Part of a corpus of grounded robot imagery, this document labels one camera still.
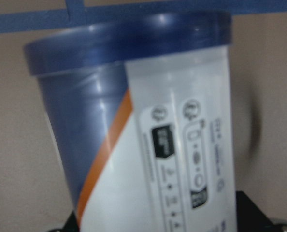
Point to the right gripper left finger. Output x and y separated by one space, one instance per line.
70 225

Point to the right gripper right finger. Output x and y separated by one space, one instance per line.
251 219

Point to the white blue tennis ball can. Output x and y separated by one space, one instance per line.
140 112

